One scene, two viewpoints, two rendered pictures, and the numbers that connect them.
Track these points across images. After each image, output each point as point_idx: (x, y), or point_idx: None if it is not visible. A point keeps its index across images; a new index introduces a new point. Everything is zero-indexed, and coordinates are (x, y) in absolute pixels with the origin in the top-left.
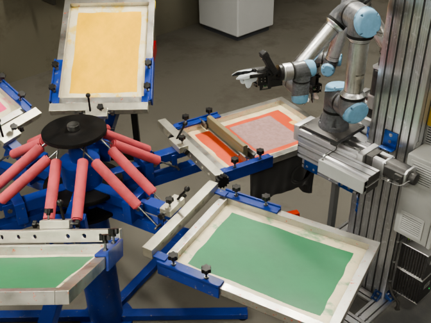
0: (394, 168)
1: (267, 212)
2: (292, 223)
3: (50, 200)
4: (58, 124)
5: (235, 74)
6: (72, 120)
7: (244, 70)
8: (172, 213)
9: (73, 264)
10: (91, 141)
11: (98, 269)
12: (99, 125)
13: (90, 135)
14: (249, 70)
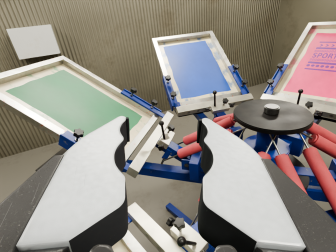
0: None
1: None
2: None
3: (195, 132)
4: (281, 104)
5: (198, 126)
6: (291, 110)
7: (222, 156)
8: (173, 235)
9: (88, 133)
10: (243, 123)
11: (38, 125)
12: (283, 126)
13: (256, 121)
14: (203, 195)
